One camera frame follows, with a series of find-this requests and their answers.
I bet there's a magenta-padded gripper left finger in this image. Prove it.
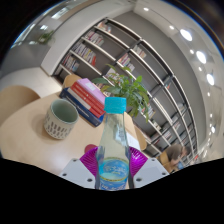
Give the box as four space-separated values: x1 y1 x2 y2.
58 146 101 190

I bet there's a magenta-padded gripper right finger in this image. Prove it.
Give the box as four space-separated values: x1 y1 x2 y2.
128 146 170 189

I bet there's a clear bottle with blue cap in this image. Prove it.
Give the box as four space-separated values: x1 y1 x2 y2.
94 96 135 192

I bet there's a person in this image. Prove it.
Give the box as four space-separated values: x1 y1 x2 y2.
159 143 190 174

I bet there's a grey patterned ceramic cup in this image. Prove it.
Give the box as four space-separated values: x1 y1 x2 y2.
43 98 80 140

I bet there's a dark blue book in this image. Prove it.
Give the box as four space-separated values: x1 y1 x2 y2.
59 87 105 128

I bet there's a green potted plant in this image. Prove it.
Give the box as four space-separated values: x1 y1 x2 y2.
91 63 151 123

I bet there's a pink book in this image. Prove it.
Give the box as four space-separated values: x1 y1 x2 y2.
76 77 107 106

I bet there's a grey shelf unit with books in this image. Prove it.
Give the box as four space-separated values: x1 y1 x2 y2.
53 17 202 165

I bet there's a group of ceiling lights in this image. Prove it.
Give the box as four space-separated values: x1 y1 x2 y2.
141 6 218 135

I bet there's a small green window plant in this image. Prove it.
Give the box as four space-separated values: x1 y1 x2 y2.
36 30 55 45

